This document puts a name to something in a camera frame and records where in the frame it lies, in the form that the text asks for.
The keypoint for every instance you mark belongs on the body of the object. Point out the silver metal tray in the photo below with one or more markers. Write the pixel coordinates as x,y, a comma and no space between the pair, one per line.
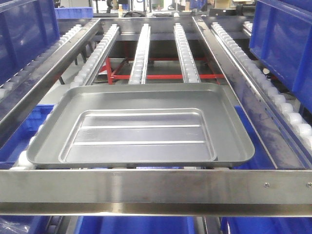
177,124

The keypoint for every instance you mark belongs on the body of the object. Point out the centre white roller track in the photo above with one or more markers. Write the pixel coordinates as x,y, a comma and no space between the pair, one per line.
139,68

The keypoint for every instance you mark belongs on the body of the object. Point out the right-centre white roller track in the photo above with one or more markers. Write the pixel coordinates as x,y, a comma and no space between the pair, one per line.
187,63

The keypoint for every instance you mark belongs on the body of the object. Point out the steel front crossbar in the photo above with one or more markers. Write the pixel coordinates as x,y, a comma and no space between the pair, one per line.
217,192

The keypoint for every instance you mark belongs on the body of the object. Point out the background blue crate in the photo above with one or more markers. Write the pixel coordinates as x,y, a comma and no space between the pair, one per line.
74,12

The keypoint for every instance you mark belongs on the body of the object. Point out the left-centre white roller track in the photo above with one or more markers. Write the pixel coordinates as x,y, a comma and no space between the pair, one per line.
85,76

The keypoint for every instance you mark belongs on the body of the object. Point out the far left white roller track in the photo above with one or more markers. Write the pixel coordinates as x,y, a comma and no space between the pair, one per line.
14,81

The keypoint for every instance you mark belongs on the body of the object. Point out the far right white roller track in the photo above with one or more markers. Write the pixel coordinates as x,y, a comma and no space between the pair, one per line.
298,124

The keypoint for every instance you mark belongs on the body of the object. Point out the right blue plastic bin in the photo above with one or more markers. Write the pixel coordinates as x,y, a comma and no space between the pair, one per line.
282,40

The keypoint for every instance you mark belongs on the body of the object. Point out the blue plastic bin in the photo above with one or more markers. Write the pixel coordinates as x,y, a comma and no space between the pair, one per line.
282,40
27,29

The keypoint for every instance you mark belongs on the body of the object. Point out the left blue plastic bin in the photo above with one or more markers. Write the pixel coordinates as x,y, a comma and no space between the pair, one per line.
27,29

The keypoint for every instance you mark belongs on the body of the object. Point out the red metal frame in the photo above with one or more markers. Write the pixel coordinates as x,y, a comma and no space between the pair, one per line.
159,69

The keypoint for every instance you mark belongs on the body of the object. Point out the right steel divider rail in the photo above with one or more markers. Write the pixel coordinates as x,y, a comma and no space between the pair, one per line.
281,147

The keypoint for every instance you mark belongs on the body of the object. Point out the steel divider rail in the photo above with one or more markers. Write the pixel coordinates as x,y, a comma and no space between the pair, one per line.
19,103
281,147

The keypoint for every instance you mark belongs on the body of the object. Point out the left steel divider rail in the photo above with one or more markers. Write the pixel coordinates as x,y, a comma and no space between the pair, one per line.
19,103

